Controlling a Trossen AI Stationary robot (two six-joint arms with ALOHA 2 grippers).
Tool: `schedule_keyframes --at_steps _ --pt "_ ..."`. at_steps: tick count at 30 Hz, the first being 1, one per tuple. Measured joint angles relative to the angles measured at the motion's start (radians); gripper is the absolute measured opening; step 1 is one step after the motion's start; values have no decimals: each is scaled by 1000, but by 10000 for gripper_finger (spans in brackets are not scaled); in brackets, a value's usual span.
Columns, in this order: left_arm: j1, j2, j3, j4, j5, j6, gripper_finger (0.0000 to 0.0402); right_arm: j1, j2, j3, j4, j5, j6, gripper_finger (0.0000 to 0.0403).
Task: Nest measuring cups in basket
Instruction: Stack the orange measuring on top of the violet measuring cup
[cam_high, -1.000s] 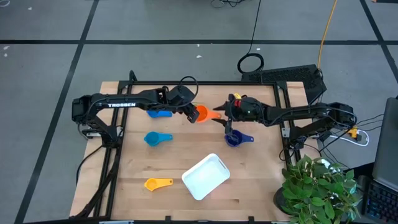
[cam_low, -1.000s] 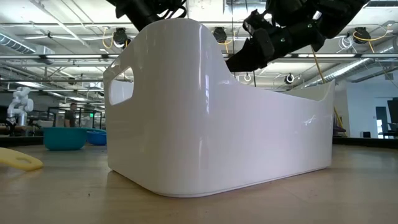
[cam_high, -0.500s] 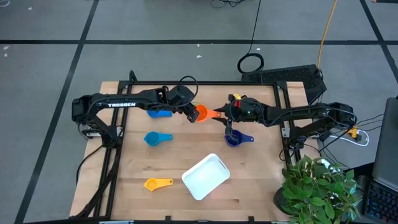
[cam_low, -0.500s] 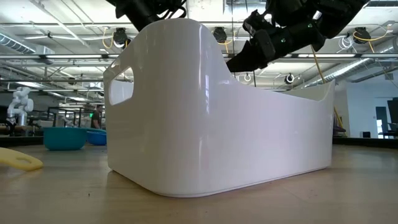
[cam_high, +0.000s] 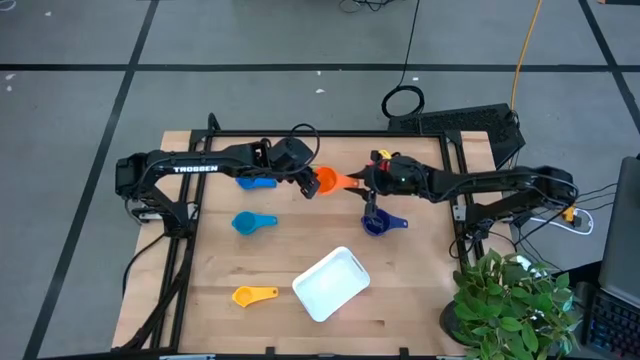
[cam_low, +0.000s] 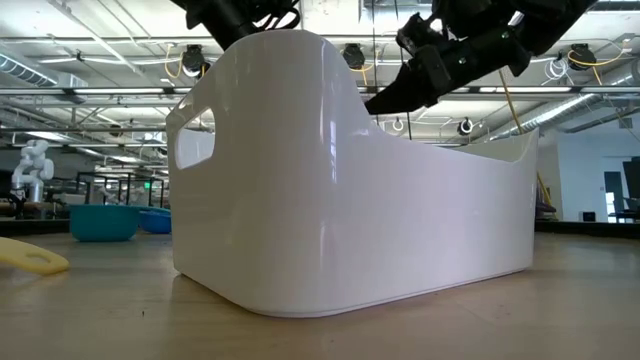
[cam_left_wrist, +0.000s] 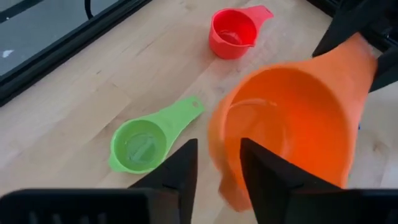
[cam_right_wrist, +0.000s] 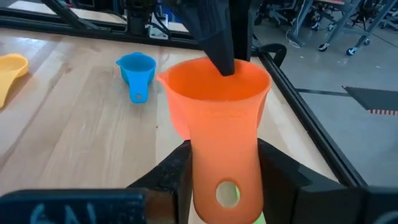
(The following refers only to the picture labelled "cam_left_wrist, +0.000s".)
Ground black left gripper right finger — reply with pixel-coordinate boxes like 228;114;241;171
239;138;343;224

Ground colourful measuring cups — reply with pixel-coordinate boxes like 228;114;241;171
108;95;206;175

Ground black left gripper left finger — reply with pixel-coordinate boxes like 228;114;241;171
129;138;199;224

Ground orange plastic measuring cup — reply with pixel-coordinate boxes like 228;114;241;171
207;32;379;213

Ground black coiled floor cable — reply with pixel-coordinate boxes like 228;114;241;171
84;0;95;20

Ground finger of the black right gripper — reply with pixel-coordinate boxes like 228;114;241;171
312;0;384;58
369;45;398;93

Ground black aluminium table frame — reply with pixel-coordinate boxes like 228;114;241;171
0;0;343;108

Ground red plastic measuring cup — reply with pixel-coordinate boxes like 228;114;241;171
208;5;275;60

